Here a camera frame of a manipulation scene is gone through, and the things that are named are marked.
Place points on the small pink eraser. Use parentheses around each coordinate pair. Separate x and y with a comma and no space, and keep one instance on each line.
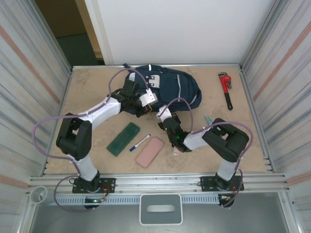
(175,152)

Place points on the blue whiteboard marker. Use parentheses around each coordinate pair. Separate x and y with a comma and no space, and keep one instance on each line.
(139,143)

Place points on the pink pencil case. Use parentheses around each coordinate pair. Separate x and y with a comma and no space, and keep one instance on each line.
(149,153)

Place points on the navy blue backpack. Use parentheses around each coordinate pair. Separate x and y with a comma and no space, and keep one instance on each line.
(170,85)

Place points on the small teal clip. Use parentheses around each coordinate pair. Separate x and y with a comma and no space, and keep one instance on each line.
(208,119)

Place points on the green pencil case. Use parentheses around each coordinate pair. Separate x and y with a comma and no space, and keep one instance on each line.
(122,140)

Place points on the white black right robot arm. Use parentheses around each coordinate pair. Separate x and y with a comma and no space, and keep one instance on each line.
(226,143)

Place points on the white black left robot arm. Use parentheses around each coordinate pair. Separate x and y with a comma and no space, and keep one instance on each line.
(102,112)

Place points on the red pipe wrench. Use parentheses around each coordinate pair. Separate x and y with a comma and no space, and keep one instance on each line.
(224,82)

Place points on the white grey rectangular device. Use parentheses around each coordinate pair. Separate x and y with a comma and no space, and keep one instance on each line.
(160,208)

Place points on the small controller board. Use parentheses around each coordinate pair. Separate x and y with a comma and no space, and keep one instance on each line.
(226,199)
(93,201)

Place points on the white plastic pipe cup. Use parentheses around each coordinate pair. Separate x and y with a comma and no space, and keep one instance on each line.
(40,194)

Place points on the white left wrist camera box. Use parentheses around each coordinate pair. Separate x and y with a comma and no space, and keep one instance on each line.
(149,97)

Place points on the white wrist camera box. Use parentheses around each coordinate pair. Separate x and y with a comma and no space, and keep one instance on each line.
(165,113)
(149,97)

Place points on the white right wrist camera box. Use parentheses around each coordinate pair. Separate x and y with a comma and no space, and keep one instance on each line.
(165,113)

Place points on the aluminium table frame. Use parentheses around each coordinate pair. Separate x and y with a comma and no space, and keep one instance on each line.
(170,180)

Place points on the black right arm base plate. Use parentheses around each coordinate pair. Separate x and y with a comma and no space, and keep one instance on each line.
(206,183)

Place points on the white door frame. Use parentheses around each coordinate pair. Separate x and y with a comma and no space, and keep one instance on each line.
(97,31)

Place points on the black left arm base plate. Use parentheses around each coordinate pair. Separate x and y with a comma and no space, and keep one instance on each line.
(109,184)

